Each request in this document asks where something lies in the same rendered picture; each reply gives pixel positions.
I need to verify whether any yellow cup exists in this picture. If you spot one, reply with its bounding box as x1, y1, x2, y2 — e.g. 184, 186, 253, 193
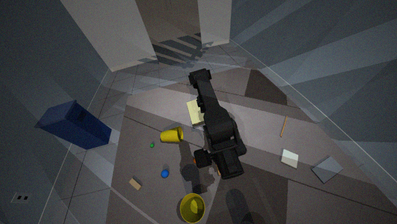
180, 193, 205, 223
160, 126, 183, 142

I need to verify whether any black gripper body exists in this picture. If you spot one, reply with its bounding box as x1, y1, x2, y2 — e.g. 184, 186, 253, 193
194, 139, 247, 169

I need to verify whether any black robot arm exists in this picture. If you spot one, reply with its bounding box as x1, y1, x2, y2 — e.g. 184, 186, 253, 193
188, 68, 244, 180

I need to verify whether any dark blue ball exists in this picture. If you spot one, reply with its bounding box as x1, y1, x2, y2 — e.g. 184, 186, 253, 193
161, 170, 169, 178

